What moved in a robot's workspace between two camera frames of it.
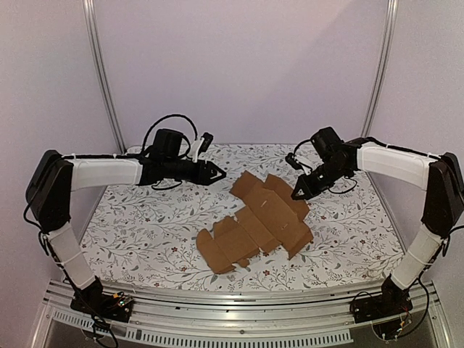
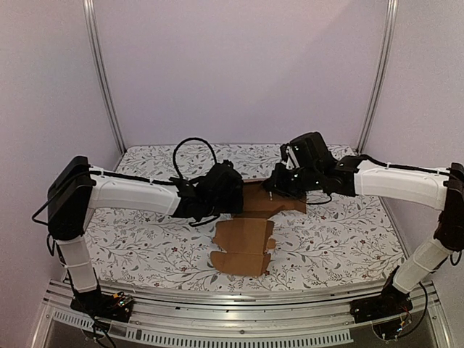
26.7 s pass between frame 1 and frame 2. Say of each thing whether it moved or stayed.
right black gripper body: moved
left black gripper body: moved
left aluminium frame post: stayed
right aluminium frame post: stayed
